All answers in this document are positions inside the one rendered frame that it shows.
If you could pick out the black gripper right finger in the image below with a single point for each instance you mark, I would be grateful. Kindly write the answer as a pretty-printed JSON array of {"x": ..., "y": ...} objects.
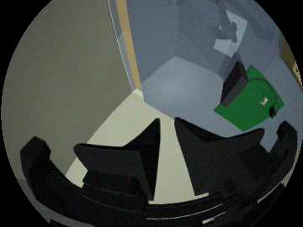
[{"x": 206, "y": 154}]

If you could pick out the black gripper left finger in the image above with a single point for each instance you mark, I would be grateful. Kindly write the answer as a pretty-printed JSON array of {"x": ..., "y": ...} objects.
[{"x": 138, "y": 159}]

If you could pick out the green circuit board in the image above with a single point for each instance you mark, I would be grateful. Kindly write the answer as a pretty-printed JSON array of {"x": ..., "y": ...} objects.
[{"x": 252, "y": 105}]

